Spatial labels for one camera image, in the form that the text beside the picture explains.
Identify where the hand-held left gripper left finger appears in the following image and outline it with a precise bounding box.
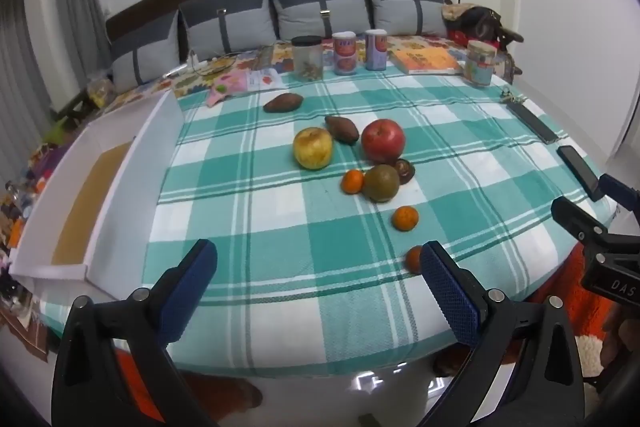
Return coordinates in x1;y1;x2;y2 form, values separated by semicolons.
51;238;219;427

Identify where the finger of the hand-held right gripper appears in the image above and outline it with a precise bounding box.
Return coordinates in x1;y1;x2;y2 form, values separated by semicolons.
551;196;612;254
599;173;640;215

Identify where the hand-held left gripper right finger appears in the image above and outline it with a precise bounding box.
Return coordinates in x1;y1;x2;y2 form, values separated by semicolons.
419;241;586;427

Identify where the white cardboard box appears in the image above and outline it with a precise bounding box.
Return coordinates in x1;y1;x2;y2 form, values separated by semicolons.
10;93;185;303

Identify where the green brown pear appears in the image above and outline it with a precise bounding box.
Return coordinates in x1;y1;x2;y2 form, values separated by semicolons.
362;164;401;203

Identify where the black phone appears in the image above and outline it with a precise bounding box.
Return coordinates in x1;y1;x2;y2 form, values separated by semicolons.
557;145;606;202

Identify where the orange red rug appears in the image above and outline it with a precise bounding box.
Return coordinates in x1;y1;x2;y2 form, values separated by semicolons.
525;239;623;353

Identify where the orange tangerine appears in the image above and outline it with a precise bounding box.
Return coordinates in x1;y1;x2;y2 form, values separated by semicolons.
405;245;426;276
341;170;365;195
391;206;420;233

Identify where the black remote control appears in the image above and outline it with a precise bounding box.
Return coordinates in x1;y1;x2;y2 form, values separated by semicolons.
506;101;559;145

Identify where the green white checked tablecloth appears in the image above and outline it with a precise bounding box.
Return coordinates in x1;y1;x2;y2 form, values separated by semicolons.
142;34;618;378

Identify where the red apple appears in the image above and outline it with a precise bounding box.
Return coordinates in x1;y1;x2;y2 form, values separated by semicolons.
361;119;406;164

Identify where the clear plastic jar colourful label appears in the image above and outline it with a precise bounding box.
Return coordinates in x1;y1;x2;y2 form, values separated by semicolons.
464;40;498;86

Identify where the yellow apple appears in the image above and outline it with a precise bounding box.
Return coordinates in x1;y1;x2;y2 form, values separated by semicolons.
293;127;334;170

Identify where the brown sweet potato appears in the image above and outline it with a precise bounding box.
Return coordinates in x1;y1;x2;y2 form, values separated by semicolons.
325;115;361;145
263;93;304;114

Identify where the pink packet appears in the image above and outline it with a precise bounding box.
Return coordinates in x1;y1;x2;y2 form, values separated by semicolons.
207;72;249;108

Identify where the dark bag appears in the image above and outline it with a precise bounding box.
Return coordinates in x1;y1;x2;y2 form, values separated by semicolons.
457;7;525;45

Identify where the bag of snacks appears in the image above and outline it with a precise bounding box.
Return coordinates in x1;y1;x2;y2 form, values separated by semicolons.
86;78;117;108

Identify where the orange book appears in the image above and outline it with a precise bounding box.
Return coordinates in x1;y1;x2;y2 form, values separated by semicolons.
389;47;463;76

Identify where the white packet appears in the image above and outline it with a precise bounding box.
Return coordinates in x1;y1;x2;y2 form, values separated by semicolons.
246;68;287;92

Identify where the grey two-tone pillow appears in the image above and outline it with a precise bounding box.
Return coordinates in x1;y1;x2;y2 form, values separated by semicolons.
363;0;449;38
178;0;279;56
109;9;182;95
267;0;373;40

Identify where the clear jar with black lid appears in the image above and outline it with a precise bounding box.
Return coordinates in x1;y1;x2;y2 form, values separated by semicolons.
291;36;324;82

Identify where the blue label can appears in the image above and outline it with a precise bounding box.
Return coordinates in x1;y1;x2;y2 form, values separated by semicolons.
364;29;388;72

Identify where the red label can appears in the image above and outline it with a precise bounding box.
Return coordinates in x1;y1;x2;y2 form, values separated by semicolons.
332;32;358;76

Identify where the grey curtain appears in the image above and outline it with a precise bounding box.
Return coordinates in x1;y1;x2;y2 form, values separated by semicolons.
0;0;108;148

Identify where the white charger with cable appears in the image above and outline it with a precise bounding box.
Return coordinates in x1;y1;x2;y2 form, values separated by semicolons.
186;49;236;75

